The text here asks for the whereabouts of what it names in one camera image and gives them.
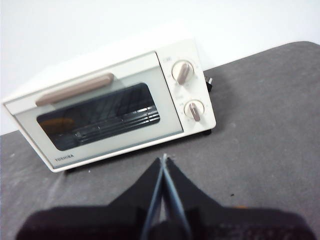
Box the beige oven knob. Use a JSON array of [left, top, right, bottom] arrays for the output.
[[171, 59, 196, 85], [183, 99, 205, 122]]

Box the metal wire oven rack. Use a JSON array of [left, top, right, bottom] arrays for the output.
[[72, 104, 161, 141]]

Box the white toaster oven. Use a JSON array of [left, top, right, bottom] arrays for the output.
[[2, 37, 217, 174]]

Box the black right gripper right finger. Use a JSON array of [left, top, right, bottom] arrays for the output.
[[164, 157, 317, 240]]

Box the black oven power plug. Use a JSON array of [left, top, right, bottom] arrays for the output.
[[204, 76, 215, 92]]

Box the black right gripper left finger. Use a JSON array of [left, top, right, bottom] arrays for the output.
[[16, 157, 165, 240]]

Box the glass oven door with handle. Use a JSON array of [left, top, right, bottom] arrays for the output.
[[3, 51, 185, 173]]

